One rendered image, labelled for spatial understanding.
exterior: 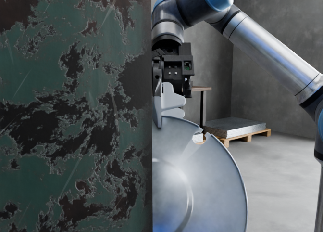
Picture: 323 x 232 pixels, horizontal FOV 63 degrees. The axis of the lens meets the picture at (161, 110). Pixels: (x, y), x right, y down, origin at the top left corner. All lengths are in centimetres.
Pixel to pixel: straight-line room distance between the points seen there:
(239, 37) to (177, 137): 36
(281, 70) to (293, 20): 447
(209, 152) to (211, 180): 4
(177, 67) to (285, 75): 29
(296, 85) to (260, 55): 11
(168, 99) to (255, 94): 500
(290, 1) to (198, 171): 492
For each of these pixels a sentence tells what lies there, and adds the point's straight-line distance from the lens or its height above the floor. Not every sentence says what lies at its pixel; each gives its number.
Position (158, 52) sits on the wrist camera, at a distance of 56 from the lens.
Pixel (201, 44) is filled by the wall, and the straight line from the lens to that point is 510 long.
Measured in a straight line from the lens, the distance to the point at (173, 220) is 42.
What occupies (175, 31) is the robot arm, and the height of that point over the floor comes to 122.
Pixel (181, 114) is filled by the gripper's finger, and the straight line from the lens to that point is 51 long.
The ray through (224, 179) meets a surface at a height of 97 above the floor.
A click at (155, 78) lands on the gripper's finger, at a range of 48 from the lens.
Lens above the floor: 114
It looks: 9 degrees down
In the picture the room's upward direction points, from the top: straight up
